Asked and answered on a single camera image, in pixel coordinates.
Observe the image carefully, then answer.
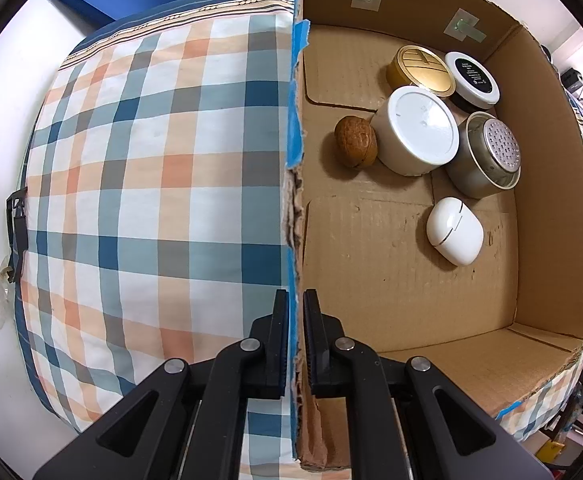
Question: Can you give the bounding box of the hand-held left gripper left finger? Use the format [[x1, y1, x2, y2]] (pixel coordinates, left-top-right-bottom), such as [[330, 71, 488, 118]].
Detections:
[[32, 290, 292, 480]]

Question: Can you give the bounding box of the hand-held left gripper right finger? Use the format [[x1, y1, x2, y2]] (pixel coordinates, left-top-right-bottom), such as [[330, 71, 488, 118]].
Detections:
[[302, 289, 556, 480]]

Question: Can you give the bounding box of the brown cardboard box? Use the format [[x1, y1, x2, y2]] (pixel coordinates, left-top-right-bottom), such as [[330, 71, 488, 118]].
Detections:
[[284, 0, 583, 473]]

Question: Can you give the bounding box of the white earbud case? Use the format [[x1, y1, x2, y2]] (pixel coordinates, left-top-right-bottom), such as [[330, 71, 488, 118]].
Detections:
[[425, 196, 484, 267]]

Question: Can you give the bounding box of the brown walnut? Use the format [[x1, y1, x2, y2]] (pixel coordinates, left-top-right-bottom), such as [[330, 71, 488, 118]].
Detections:
[[334, 115, 378, 169]]

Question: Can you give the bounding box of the white round jar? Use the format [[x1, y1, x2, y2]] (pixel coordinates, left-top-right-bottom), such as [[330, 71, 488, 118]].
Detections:
[[370, 85, 460, 177]]

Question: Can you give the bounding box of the silver metal tin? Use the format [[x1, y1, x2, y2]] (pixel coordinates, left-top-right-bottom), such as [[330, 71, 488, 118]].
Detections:
[[445, 111, 523, 200]]

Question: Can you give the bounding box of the round gold tin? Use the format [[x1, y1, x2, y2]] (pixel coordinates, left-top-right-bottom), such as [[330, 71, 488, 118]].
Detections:
[[385, 45, 456, 99]]

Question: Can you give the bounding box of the white round compact black label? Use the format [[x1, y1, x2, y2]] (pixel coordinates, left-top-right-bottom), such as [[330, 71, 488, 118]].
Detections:
[[444, 51, 501, 114]]

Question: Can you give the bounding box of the plaid blanket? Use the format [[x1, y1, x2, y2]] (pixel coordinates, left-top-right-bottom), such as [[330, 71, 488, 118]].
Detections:
[[12, 0, 583, 480]]

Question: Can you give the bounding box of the black strap buckle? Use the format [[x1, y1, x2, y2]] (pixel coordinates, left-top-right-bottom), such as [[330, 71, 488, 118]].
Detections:
[[6, 187, 28, 282]]

